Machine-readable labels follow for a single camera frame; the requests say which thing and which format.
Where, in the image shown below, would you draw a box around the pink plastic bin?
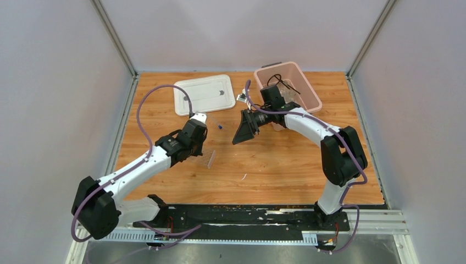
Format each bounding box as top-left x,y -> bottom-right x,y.
254,62 -> 323,113

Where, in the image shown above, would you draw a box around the clear test tube rack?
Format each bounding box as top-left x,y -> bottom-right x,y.
198,148 -> 217,169

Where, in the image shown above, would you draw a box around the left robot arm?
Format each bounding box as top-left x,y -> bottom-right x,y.
71,113 -> 208,242

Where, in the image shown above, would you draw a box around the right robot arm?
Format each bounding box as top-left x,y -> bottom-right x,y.
232,81 -> 368,230

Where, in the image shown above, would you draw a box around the white plastic lid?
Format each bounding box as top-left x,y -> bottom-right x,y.
173,74 -> 236,116

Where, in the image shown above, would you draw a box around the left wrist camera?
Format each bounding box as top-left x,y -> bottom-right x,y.
190,112 -> 207,124

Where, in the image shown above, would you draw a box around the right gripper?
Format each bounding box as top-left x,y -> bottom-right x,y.
232,106 -> 272,145

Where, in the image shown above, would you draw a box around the black metal tripod stand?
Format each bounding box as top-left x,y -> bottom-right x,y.
267,74 -> 301,95

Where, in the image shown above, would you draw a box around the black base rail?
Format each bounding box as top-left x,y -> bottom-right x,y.
146,204 -> 350,241

